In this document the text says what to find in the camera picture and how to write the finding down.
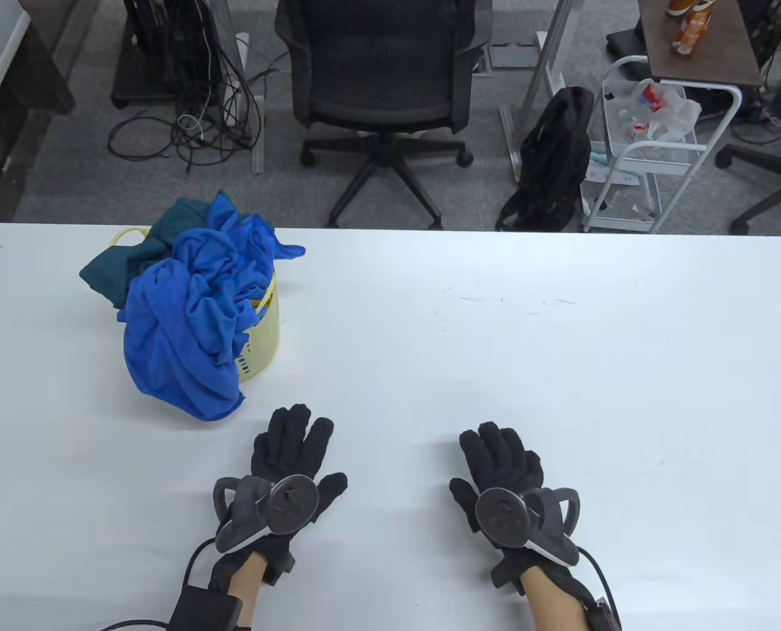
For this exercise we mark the person's left forearm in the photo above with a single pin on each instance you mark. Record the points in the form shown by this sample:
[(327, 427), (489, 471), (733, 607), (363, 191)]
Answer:
[(246, 591)]

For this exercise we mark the white desk with dark side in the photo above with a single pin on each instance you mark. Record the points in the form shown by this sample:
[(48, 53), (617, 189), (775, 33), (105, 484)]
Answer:
[(35, 79)]

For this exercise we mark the black computer tower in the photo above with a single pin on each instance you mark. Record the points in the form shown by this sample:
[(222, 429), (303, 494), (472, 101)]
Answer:
[(160, 39)]

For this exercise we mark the person's right hand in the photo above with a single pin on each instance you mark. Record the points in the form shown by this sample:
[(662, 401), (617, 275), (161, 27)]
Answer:
[(502, 460)]

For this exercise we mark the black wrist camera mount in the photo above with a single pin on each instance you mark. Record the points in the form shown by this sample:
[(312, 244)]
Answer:
[(509, 578), (279, 568)]

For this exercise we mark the grey floor plate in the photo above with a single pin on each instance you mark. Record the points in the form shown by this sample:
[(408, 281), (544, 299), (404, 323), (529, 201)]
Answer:
[(512, 56)]

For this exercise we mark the black mesh office chair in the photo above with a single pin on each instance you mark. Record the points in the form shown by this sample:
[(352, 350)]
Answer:
[(380, 59)]

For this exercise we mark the black office chair base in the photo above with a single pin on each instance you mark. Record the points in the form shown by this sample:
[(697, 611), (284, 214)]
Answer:
[(778, 171)]

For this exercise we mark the grey metal desk leg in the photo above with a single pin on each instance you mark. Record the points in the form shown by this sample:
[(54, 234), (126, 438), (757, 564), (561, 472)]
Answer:
[(258, 144)]

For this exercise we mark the grey handheld controller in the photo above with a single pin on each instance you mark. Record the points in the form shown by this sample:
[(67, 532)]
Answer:
[(292, 506), (502, 516)]

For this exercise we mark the dark teal clothes garment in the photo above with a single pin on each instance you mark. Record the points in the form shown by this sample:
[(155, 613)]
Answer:
[(114, 276)]

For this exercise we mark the white rolling cart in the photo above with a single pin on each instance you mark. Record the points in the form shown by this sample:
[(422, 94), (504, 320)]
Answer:
[(660, 167)]

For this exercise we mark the person's left hand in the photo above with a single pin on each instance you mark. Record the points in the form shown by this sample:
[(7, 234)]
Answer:
[(285, 447)]

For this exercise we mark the orange bottle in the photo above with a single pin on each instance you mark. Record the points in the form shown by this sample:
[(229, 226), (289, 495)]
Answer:
[(689, 29)]

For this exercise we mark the yellow plastic laundry basket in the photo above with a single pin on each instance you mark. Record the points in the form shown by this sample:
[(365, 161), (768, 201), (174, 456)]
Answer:
[(262, 342)]

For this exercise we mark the black backpack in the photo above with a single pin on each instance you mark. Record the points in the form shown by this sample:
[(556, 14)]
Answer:
[(555, 151)]

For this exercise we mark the brown wooden side table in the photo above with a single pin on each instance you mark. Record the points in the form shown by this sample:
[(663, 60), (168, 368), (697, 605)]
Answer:
[(712, 46)]

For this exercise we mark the person's right forearm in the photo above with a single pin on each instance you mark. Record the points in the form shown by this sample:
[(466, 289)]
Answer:
[(555, 608)]

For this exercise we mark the black flat stand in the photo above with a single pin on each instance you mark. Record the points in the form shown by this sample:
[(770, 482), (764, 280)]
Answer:
[(627, 43)]

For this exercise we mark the white plastic bag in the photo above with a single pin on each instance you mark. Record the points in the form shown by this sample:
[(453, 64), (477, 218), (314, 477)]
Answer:
[(676, 115)]

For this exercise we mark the white metal desk leg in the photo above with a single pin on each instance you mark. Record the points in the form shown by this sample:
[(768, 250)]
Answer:
[(548, 52)]

